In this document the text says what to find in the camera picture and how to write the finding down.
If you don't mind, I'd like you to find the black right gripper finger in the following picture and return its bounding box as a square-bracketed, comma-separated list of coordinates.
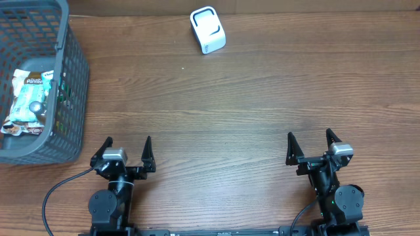
[285, 132, 305, 165]
[325, 128, 342, 147]

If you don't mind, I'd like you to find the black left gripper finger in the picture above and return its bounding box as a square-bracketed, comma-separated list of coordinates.
[141, 136, 156, 172]
[90, 136, 113, 167]

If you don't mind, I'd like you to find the teal tissue pack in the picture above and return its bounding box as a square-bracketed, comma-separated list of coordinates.
[41, 70, 54, 96]

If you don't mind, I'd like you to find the teal wafer packet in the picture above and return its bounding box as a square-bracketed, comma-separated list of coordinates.
[9, 84, 45, 122]

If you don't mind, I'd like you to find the brown snack bag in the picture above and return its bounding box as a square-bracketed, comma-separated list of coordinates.
[1, 69, 48, 136]

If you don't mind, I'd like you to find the yellow dish soap bottle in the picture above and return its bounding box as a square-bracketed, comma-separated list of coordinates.
[29, 101, 47, 125]

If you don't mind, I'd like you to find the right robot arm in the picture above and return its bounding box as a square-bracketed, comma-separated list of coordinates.
[285, 128, 369, 235]

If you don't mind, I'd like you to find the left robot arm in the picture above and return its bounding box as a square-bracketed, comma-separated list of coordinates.
[88, 136, 156, 235]

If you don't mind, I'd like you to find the white barcode scanner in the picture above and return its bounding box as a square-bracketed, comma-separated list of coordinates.
[190, 6, 226, 54]

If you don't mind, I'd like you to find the grey plastic shopping basket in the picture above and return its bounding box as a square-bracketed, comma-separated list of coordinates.
[1, 0, 89, 165]

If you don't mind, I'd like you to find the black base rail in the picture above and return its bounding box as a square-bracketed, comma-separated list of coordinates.
[78, 225, 371, 236]

